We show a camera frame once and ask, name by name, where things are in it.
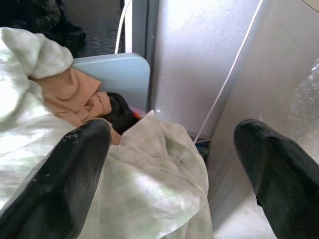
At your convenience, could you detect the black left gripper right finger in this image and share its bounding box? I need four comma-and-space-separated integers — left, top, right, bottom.
233, 119, 319, 239

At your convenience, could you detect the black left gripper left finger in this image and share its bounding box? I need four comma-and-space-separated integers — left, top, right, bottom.
0, 119, 112, 239

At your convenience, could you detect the clear bubble wrap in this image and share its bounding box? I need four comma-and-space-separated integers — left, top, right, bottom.
290, 57, 319, 152

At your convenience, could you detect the white panel board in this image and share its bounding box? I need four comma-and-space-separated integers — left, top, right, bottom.
206, 0, 319, 232

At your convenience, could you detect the tan orange garment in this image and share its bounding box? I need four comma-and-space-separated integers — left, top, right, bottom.
28, 67, 120, 145

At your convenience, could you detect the black garment with orange mark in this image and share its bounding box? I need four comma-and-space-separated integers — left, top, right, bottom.
103, 92, 145, 135

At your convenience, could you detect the pale green checked cloth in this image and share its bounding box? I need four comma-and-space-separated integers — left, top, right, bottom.
0, 26, 215, 239

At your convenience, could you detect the light blue laundry basket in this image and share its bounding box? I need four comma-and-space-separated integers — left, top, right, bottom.
71, 52, 151, 114

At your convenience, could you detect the black fabric pile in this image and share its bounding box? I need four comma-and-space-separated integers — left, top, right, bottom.
0, 0, 87, 57

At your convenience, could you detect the white cable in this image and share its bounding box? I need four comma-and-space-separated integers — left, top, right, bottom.
115, 0, 133, 54
193, 0, 264, 144

